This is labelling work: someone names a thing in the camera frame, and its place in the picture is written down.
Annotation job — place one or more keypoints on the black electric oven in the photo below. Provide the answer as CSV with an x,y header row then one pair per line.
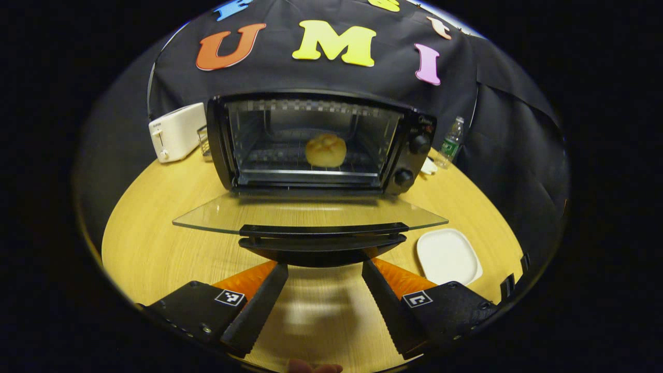
x,y
409,160

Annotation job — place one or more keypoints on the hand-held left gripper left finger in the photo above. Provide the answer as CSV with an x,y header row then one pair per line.
x,y
259,308

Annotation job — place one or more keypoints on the round bread bun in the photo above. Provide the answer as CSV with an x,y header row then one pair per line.
x,y
326,150

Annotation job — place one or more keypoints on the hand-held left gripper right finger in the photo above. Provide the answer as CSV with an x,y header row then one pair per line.
x,y
388,308

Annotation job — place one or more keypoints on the white square plate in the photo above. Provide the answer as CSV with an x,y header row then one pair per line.
x,y
448,256

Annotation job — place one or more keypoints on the black backdrop cloth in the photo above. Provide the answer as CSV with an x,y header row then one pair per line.
x,y
321,77

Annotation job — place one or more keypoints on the white toaster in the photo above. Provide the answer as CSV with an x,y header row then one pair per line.
x,y
176,134

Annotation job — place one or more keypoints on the small white dish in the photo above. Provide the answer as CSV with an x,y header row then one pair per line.
x,y
429,167

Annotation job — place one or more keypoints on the clear plastic water bottle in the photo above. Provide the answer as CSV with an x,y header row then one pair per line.
x,y
449,145

